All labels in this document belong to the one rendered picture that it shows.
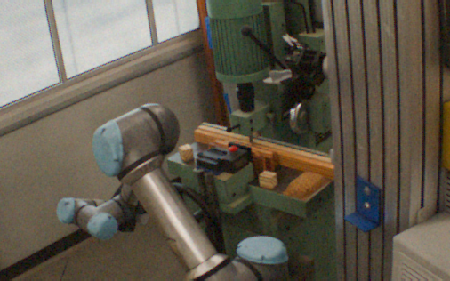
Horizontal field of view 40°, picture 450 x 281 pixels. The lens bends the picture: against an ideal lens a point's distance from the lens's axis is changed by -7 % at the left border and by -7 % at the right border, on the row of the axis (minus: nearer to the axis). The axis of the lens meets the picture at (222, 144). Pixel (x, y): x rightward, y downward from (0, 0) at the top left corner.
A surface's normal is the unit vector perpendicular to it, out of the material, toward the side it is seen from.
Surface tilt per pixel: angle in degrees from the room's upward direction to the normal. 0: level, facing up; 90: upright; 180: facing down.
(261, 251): 7
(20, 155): 90
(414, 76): 90
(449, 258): 0
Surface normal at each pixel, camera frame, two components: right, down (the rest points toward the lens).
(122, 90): 0.69, 0.24
